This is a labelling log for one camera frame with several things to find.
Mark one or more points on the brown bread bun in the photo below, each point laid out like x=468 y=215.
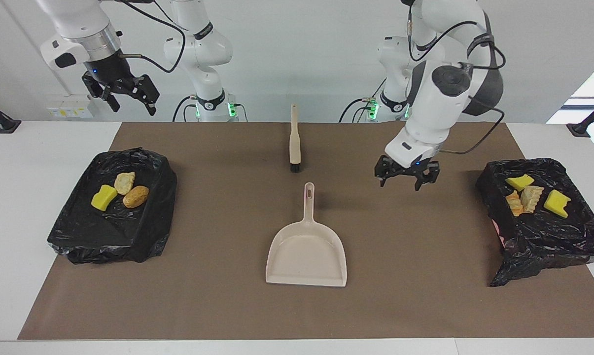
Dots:
x=135 y=196

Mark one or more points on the white wall socket box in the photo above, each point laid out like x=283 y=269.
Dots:
x=65 y=106

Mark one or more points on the beige plastic dustpan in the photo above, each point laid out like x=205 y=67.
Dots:
x=306 y=256

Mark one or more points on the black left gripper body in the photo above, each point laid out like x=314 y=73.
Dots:
x=410 y=169

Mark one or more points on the black bag lined pink bin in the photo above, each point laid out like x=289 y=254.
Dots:
x=538 y=246

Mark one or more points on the notched yellow sponge piece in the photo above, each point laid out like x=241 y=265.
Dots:
x=557 y=203

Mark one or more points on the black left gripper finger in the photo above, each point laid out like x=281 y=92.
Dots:
x=429 y=176
x=385 y=169

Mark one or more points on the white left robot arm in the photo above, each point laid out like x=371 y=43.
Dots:
x=439 y=113

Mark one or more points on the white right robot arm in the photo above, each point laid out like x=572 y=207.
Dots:
x=203 y=49

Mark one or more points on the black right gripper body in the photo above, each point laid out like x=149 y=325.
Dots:
x=112 y=71

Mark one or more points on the thick yellow sponge block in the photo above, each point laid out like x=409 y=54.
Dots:
x=103 y=197

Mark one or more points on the striped orange croissant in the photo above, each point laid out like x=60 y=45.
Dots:
x=124 y=182

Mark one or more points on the yellow sponge wedge piece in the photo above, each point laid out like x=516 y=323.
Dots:
x=519 y=182

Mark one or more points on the black angled stand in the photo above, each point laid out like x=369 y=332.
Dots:
x=6 y=125
x=580 y=129

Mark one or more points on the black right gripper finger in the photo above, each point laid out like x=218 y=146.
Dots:
x=99 y=89
x=149 y=93

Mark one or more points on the brown table mat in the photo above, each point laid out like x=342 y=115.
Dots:
x=326 y=315

